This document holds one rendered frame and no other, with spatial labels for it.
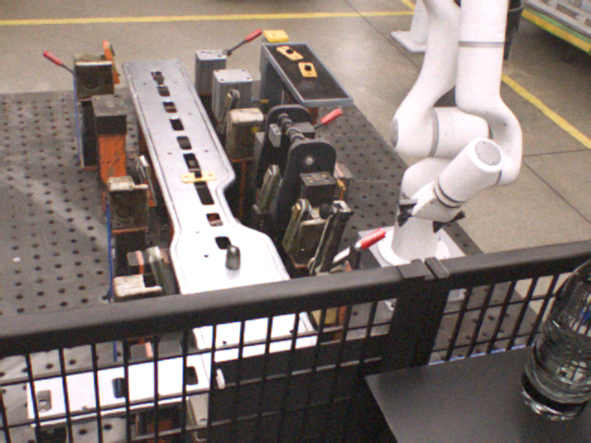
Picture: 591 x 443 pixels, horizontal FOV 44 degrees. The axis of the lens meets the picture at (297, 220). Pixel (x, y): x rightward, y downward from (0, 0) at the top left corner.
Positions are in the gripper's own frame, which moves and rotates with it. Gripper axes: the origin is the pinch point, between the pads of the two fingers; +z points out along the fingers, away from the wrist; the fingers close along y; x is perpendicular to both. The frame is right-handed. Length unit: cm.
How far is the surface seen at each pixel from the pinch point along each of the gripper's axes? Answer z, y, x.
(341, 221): -27.5, 30.9, 19.6
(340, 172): -2.4, 20.9, -8.6
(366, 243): -21.8, 23.5, 19.9
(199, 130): 23, 51, -31
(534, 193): 137, -144, -115
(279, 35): 19, 31, -67
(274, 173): -3.5, 37.2, -4.0
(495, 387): -76, 34, 64
